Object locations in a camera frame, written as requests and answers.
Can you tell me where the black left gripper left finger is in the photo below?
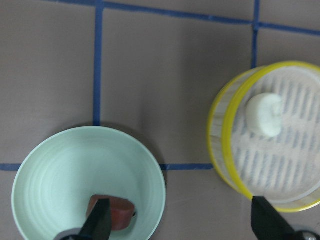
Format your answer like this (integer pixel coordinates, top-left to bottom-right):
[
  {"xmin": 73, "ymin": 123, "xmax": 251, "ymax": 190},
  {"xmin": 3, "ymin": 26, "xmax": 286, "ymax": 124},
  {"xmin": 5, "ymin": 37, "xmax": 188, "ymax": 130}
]
[{"xmin": 79, "ymin": 198, "xmax": 111, "ymax": 240}]

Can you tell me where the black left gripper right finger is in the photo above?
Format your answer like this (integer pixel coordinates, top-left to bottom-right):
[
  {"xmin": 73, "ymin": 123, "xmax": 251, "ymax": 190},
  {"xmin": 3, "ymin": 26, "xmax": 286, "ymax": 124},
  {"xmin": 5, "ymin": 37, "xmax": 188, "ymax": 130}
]
[{"xmin": 251, "ymin": 196, "xmax": 308, "ymax": 240}]

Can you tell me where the white bun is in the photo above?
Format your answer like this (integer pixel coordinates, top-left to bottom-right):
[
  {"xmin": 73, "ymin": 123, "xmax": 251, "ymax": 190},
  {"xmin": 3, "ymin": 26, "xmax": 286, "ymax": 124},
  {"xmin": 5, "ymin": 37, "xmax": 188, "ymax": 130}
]
[{"xmin": 245, "ymin": 92, "xmax": 283, "ymax": 138}]

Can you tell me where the white lower steamer liner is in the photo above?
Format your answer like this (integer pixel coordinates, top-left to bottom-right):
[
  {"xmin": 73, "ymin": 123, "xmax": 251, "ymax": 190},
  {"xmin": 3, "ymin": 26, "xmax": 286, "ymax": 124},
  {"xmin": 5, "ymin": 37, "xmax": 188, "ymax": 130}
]
[{"xmin": 231, "ymin": 66, "xmax": 320, "ymax": 203}]

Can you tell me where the yellow-rimmed lower steamer layer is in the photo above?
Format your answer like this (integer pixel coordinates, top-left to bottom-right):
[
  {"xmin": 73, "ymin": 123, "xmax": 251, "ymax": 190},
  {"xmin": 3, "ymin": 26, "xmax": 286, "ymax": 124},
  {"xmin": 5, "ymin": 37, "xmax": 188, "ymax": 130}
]
[{"xmin": 207, "ymin": 61, "xmax": 320, "ymax": 213}]

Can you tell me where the brown bun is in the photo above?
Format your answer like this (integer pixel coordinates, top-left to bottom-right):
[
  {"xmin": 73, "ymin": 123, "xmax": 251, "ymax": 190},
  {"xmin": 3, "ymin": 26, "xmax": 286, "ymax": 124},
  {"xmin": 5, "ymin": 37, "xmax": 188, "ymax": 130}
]
[{"xmin": 86, "ymin": 194, "xmax": 136, "ymax": 231}]

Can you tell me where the pale green plate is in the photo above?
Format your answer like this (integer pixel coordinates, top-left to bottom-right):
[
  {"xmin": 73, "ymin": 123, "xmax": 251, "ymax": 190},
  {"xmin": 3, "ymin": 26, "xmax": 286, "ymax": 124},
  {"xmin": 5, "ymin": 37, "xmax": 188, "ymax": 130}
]
[{"xmin": 11, "ymin": 126, "xmax": 166, "ymax": 240}]

